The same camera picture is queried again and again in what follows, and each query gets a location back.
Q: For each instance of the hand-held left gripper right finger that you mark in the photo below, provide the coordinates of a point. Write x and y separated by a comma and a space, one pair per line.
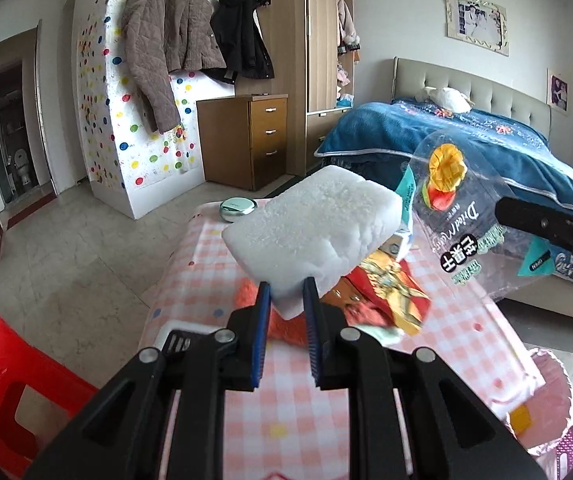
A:
312, 332

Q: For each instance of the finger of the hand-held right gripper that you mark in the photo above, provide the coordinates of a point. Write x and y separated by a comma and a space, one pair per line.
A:
551, 225

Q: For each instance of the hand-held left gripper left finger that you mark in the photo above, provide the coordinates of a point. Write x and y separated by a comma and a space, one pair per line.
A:
261, 335

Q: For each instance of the clear plastic dried fruit bag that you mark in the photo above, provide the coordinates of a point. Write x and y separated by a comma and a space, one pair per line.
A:
466, 220

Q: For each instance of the red gold snack packet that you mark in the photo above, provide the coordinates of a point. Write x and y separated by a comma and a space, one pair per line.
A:
391, 290

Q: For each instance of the white foam block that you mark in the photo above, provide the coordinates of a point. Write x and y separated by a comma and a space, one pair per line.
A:
311, 225

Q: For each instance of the pink lined wastebasket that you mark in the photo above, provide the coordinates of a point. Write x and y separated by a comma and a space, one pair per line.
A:
551, 390

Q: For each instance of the white device with black screen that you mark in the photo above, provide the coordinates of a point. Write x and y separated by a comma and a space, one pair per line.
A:
191, 328

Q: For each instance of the pink checkered tablecloth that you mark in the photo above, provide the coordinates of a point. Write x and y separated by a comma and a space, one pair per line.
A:
286, 420

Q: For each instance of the round pale green tin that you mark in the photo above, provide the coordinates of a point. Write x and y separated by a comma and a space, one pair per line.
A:
238, 208

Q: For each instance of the beige tufted headboard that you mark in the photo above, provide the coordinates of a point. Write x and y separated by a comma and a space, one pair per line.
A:
491, 92

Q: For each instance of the white plush pillow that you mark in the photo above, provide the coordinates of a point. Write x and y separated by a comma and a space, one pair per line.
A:
444, 99

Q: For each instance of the wooden drawer cabinet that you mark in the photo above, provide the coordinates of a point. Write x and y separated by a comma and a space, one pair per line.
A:
246, 140

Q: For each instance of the yellow paper scrap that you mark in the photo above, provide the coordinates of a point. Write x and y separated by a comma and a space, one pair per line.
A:
521, 419

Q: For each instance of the bed with blue blanket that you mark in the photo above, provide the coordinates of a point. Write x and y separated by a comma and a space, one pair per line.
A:
376, 125

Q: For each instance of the pink hanging garment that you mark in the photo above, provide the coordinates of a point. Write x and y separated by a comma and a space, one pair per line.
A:
347, 20

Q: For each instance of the white toilet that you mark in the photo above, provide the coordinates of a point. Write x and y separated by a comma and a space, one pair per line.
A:
21, 170

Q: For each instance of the wooden wardrobe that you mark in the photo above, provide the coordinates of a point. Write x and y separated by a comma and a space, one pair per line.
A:
321, 35

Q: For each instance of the black hooded jacket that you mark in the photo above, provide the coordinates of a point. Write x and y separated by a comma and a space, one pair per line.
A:
241, 35

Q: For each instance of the brown quilted jacket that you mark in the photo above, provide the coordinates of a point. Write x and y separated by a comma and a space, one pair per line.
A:
166, 25

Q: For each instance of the small purple wall poster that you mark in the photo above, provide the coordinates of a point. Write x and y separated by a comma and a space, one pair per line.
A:
558, 92

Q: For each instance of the polka dot wall sheet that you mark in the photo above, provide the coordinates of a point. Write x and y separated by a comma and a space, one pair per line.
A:
136, 160

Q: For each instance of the white framed wall picture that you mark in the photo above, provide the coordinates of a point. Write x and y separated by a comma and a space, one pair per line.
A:
476, 22

